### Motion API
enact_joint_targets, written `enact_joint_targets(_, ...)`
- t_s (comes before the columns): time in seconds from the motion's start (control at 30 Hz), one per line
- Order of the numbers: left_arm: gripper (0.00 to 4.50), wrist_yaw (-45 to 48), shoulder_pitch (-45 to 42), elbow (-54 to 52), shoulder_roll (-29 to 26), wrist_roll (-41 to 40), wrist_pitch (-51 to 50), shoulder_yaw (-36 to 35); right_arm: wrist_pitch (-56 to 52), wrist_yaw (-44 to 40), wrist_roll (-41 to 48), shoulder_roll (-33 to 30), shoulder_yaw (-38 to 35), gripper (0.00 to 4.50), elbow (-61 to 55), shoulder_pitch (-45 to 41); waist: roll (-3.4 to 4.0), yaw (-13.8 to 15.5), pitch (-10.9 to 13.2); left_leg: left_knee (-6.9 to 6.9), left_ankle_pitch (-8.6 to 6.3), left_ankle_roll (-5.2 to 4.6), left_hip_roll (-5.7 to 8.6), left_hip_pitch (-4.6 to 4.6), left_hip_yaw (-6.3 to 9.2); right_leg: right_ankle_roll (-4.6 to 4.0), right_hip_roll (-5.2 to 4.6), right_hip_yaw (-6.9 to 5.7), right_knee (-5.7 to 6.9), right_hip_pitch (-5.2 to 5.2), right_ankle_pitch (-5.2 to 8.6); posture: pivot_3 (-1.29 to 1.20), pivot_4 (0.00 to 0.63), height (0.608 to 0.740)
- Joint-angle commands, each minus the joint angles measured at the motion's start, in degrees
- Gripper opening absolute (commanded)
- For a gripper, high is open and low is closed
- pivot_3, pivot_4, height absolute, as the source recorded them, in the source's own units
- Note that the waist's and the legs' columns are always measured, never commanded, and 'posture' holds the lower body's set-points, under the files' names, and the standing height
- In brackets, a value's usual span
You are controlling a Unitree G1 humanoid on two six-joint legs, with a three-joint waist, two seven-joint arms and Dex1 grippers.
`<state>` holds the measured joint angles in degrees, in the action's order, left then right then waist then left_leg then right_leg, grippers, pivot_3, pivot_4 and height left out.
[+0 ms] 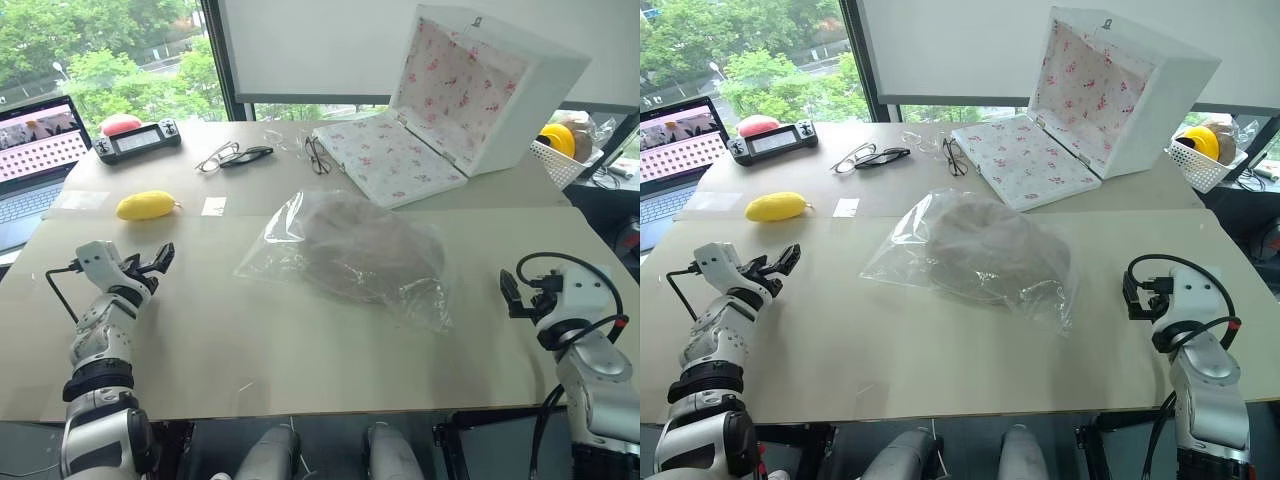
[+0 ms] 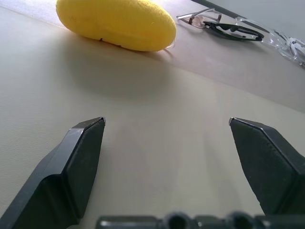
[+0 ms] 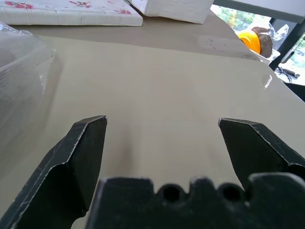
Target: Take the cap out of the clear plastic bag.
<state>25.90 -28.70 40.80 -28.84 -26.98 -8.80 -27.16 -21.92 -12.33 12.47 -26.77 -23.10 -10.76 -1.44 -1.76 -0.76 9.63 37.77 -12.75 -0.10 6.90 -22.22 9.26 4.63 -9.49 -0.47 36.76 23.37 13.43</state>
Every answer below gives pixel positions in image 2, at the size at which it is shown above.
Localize clear brown-rimmed eyeglasses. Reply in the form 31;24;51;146
176;8;223;30

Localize yellow glasses case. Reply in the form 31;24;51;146
56;0;177;52

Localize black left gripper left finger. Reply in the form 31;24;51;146
0;116;107;229

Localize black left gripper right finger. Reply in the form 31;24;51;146
228;116;305;216

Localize clear plastic safety glasses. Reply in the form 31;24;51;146
235;16;305;70

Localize black-framed eyeglasses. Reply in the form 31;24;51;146
203;21;265;42

